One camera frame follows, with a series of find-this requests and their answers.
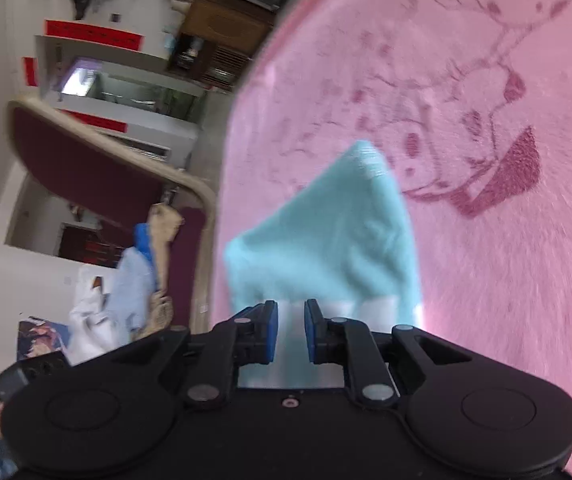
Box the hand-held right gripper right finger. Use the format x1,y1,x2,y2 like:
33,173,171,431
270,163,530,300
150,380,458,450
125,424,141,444
304,299,472,409

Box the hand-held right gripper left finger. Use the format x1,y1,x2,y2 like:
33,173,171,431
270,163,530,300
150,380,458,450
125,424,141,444
110,300,279,409

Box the light blue t-shirt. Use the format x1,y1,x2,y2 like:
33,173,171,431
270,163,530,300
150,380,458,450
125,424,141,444
223,140,425,392

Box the white hoodie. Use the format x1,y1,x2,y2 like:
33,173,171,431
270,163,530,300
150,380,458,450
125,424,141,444
67,265,132,367

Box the beige pants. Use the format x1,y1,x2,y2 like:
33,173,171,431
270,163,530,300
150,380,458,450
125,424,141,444
145,203,185,337

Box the brown door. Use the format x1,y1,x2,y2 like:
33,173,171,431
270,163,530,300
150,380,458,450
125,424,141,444
58,224,132,269

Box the blue garment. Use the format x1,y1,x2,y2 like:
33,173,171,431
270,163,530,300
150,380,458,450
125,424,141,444
133,222,157,267

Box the pink printed blanket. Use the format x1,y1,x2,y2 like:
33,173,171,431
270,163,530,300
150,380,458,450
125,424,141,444
215,0,572,480

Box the maroon banquet chair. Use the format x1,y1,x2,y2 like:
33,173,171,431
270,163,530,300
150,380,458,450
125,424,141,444
7,97,217,333

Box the long red banner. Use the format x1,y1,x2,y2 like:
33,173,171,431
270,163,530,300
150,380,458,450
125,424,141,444
62,109,127,134
44,18,145,52

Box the wooden cabinet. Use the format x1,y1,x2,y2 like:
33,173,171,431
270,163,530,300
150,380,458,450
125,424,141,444
167,0,277,92

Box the wall poster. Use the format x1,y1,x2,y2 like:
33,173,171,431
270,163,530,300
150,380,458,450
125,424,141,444
17,316,75,362

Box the white door frame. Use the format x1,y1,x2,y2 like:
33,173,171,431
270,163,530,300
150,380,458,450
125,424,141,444
34,34,203,172

